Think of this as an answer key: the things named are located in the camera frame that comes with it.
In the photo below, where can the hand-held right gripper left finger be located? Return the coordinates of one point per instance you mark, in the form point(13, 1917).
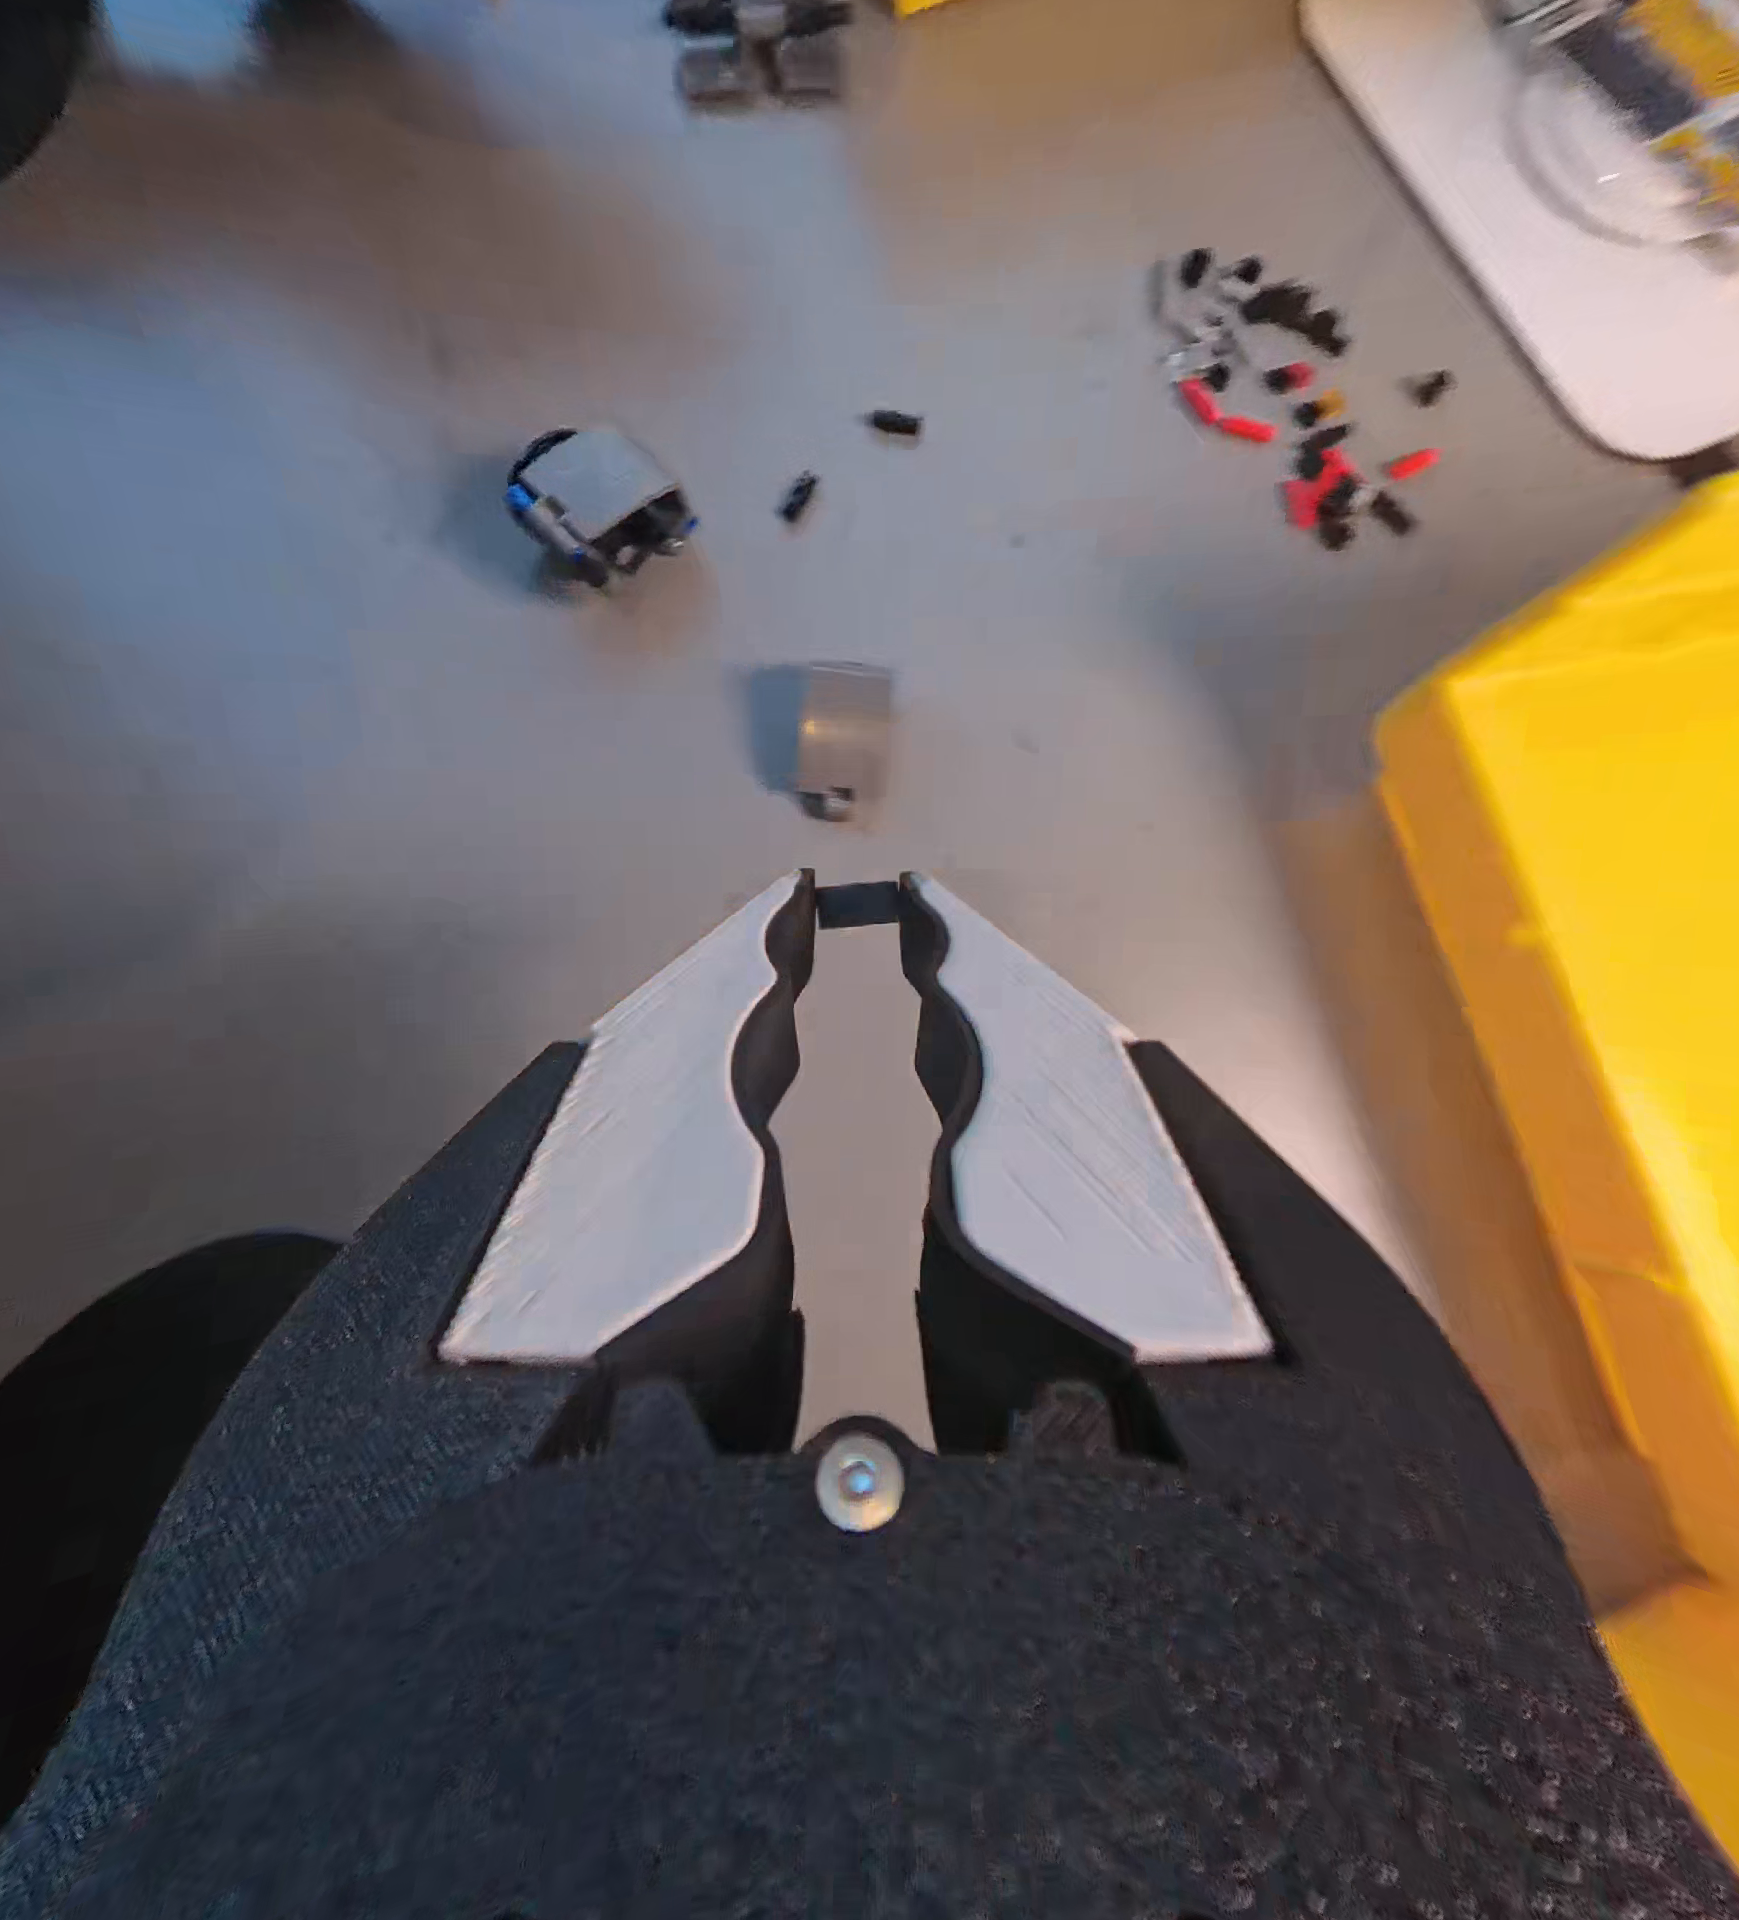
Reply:
point(625, 1201)

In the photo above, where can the grey toy panel assembly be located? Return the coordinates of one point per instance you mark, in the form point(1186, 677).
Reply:
point(721, 67)

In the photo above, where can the yellow printed leaflet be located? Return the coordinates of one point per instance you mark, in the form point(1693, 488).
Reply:
point(1703, 155)

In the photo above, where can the black toy wheel assembly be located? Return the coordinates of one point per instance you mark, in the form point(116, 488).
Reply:
point(579, 557)

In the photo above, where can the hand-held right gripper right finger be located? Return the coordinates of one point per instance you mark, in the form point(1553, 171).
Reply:
point(1094, 1201)

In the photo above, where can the white book stand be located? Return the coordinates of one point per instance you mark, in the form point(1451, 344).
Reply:
point(1483, 224)

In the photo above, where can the yellow plastic bin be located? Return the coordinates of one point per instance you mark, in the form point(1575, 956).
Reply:
point(1636, 902)

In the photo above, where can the pile of small toy parts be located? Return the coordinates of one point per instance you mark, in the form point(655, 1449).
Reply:
point(1316, 480)

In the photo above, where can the short black toy connector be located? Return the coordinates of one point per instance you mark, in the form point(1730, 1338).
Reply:
point(853, 902)

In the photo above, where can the grey desk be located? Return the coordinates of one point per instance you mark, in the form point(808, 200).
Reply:
point(285, 828)

